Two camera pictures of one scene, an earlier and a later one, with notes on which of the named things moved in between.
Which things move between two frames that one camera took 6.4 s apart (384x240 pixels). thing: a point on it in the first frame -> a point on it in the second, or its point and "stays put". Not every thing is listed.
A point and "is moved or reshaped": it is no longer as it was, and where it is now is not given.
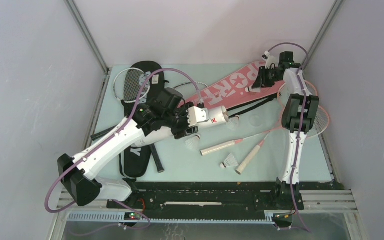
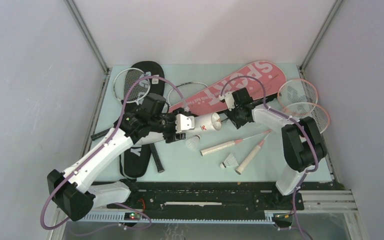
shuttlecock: (230, 161) stays put
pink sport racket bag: (234, 90) stays put
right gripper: (261, 80) -> (230, 115)
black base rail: (207, 196) stays put
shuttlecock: (192, 142) stays put
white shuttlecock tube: (217, 115) is moved or reshaped
